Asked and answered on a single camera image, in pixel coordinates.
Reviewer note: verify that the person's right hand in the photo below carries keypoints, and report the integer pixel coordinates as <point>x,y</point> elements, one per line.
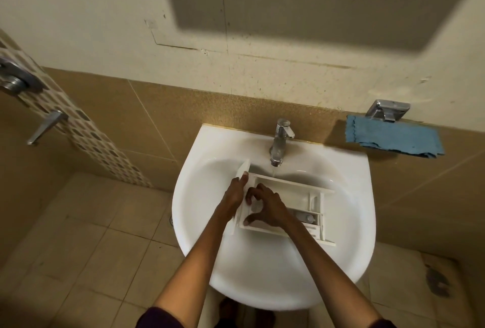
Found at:
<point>274,212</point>

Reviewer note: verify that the chrome wall holder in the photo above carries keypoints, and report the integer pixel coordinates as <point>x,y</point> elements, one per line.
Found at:
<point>388,108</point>

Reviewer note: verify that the person's dark patterned right sleeve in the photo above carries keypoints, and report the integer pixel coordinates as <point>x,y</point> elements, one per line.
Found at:
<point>382,324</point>

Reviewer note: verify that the person's dark patterned sleeve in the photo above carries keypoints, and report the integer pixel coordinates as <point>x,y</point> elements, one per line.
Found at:
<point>159,320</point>
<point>382,324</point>

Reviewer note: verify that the chrome sink faucet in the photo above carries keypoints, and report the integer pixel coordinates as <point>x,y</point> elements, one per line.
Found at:
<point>280,146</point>

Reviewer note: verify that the person's left hand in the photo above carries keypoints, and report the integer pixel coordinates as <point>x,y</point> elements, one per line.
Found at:
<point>233,200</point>

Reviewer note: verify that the chrome shower valve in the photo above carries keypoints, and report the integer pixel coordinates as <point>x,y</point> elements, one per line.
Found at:
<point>15,83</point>

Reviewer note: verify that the person's dark patterned left sleeve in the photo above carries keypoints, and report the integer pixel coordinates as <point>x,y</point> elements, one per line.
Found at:
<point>159,320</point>

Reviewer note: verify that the white detergent drawer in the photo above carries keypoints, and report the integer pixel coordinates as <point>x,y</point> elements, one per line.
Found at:
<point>291,195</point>

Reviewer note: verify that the grey siphon cap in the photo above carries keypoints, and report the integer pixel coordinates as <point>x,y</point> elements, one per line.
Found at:
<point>306,217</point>

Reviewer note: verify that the person's left forearm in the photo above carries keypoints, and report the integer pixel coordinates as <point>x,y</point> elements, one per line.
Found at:
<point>189,278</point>

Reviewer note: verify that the blue cloth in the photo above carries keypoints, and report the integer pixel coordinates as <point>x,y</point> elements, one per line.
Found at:
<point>394,136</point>

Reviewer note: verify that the white ceramic sink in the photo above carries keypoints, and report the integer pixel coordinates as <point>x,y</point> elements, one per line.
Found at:
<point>265,274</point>

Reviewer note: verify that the person's right forearm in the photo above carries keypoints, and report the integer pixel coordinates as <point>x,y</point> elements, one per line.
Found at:
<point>329,282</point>

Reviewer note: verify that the chrome wall tap lever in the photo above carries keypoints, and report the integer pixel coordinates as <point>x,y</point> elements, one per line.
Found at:
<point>47,127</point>

